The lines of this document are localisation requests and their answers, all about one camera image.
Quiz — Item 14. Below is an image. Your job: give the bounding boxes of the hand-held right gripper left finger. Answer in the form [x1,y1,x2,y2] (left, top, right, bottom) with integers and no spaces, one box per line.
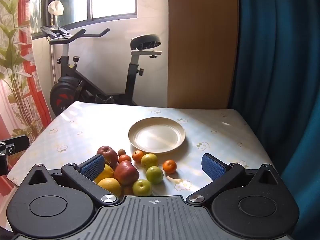
[19,154,120,205]

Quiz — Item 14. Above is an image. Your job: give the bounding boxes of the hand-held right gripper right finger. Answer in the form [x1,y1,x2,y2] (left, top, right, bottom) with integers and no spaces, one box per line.
[188,153,284,203]

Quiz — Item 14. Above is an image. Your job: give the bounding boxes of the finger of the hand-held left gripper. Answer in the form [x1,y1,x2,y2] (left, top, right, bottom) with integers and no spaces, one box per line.
[0,135,30,175]

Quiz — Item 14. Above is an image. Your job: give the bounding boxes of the yellow lemon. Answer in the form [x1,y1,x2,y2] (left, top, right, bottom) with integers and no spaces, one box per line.
[94,164,114,183]

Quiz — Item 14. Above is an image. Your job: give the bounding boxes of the smooth dark red apple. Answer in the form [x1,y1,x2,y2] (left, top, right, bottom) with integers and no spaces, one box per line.
[97,146,119,167]

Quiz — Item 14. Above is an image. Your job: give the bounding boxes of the large yellow orange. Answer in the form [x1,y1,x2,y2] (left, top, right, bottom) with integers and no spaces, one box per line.
[97,177,122,198]

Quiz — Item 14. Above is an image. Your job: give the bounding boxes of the wrinkled red apple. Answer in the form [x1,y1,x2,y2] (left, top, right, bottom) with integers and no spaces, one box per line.
[114,160,140,186]

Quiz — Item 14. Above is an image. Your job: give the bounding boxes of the cream round plate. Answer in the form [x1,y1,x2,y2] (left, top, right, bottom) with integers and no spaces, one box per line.
[128,117,186,154]

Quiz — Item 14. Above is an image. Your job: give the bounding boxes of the floral checked tablecloth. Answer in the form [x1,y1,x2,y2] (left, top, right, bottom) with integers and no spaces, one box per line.
[6,101,280,198]

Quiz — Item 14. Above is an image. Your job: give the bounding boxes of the red floral curtain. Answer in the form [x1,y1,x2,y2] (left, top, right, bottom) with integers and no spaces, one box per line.
[0,0,53,198]

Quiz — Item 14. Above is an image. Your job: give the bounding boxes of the wooden cabinet panel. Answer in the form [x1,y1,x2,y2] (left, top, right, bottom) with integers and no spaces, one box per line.
[167,0,239,110]

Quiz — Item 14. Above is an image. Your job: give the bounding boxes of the teal curtain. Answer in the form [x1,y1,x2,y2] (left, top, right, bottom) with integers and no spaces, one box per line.
[227,0,320,240]

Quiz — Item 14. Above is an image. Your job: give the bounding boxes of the white cloth cap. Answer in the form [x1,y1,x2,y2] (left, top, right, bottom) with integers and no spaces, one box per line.
[47,1,65,27]

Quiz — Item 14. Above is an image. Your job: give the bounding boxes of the black camera stand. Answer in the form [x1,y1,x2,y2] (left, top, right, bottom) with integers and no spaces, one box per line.
[40,25,162,117]

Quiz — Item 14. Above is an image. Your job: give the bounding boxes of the metal hose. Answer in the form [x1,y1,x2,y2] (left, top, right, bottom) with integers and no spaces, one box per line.
[50,44,57,85]

